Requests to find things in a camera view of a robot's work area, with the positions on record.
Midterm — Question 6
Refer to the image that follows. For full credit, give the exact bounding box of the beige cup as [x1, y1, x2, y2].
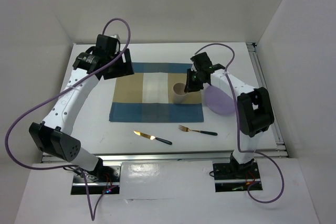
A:
[172, 83, 187, 104]

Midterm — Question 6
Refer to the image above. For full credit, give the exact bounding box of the purple plate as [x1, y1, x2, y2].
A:
[204, 86, 235, 116]

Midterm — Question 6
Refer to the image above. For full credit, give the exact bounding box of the gold fork dark handle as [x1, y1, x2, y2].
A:
[178, 125, 218, 136]

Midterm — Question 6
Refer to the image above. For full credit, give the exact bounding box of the blue tan striped placemat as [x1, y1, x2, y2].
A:
[109, 62, 204, 123]

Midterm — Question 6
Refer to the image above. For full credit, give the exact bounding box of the gold knife dark handle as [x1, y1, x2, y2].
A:
[133, 131, 173, 145]

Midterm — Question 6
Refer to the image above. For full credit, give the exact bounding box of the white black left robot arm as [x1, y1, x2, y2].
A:
[29, 34, 134, 182]

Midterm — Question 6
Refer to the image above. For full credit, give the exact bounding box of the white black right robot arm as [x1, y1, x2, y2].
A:
[185, 52, 275, 178]

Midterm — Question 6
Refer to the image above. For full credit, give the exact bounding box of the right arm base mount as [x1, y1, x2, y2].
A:
[209, 162, 263, 193]

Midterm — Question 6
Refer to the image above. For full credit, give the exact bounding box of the aluminium frame rail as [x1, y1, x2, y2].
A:
[39, 45, 275, 158]

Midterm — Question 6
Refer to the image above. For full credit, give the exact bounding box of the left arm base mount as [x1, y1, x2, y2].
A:
[64, 162, 122, 195]

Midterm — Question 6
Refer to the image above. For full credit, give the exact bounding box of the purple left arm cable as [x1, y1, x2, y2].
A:
[5, 18, 131, 221]

